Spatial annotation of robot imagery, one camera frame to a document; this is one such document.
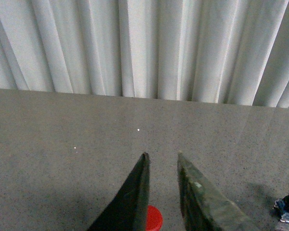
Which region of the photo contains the white pleated curtain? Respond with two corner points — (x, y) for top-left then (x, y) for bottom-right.
(0, 0), (289, 108)

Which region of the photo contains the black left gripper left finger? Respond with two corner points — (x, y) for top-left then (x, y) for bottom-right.
(88, 153), (150, 231)

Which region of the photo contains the red round button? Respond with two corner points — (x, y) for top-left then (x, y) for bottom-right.
(145, 205), (163, 231)

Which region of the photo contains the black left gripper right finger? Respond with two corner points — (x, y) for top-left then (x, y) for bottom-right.
(177, 152), (258, 231)

